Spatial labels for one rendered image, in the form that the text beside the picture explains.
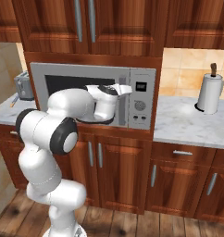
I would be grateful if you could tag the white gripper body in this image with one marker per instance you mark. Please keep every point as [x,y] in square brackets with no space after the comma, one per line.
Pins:
[124,89]

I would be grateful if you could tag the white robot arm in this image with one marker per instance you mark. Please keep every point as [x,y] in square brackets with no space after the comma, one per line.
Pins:
[52,129]

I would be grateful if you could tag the grey microwave oven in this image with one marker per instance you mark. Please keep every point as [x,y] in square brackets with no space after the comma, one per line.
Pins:
[143,105]

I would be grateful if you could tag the microwave door with dark window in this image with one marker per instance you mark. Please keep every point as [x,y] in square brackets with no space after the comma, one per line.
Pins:
[70,81]

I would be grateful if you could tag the white paper towel roll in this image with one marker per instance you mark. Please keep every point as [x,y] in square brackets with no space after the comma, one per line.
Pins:
[210,92]

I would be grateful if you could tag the wooden base cupboard door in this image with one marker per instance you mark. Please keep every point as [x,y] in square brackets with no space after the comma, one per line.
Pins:
[220,197]
[124,176]
[178,188]
[81,172]

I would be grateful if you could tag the grey toaster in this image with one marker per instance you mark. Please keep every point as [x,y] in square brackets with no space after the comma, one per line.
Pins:
[23,86]

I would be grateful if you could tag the wooden drawer front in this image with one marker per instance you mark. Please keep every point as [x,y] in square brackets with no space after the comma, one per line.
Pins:
[203,152]
[223,159]

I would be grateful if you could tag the grey utensil with yellow tip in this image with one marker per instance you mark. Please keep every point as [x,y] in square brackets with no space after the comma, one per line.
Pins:
[14,101]

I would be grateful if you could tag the wooden base cupboard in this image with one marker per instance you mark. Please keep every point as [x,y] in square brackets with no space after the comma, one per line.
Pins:
[6,154]

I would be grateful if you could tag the wooden wall cupboard door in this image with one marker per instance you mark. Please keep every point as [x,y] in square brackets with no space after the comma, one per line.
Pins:
[49,24]
[126,24]
[4,18]
[197,21]

